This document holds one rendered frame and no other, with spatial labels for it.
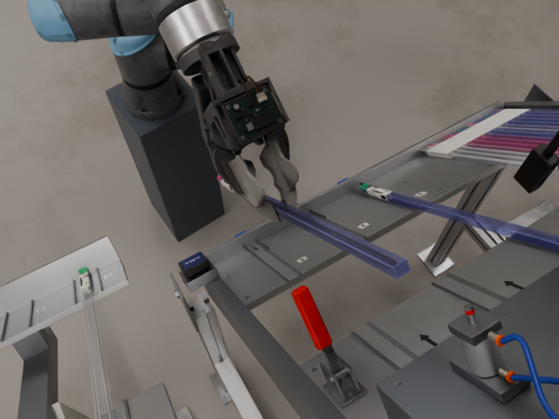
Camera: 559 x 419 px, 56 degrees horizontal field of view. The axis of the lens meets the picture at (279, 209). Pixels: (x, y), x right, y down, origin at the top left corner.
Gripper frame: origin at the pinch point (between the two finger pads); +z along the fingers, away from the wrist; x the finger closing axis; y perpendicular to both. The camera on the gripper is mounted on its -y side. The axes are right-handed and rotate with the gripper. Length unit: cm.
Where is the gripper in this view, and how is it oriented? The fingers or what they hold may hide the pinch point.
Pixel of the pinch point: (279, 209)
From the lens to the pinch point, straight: 63.7
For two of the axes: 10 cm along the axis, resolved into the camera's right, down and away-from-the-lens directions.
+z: 4.4, 8.9, 0.8
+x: 8.6, -4.4, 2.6
